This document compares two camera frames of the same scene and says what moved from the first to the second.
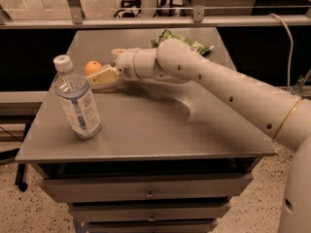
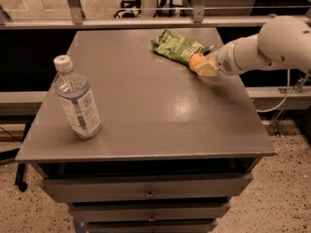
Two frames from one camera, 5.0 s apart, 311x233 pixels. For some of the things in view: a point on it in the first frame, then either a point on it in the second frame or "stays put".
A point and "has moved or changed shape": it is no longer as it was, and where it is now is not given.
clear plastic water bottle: (76, 98) stays put
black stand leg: (19, 174) stays put
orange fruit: (91, 66) has moved or changed shape
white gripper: (124, 66) to (223, 59)
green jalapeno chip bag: (167, 35) stays put
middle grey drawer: (150, 212) stays put
